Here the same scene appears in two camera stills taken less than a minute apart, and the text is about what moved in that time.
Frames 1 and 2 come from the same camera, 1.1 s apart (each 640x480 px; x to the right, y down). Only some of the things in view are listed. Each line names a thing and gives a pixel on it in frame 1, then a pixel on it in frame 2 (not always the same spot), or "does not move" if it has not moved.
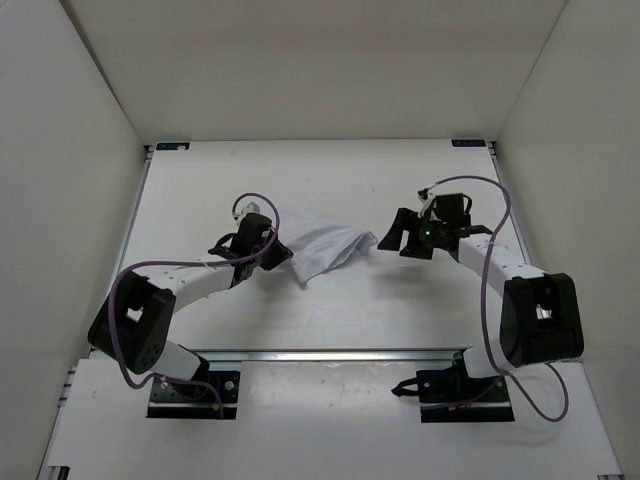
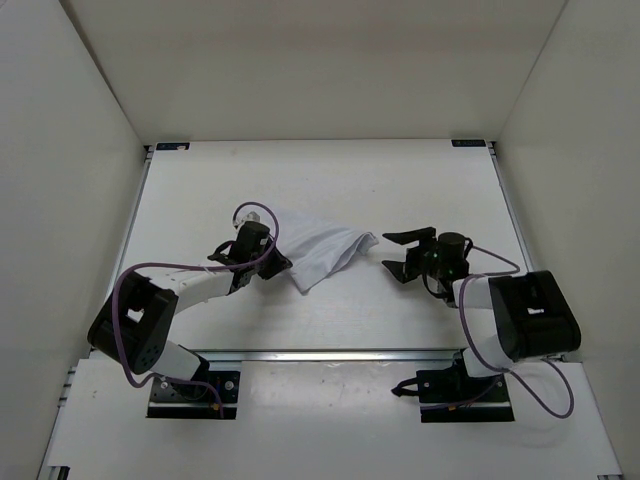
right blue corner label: [469, 143] does not move
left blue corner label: [172, 146] does not move
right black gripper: [404, 221] -> [426, 241]
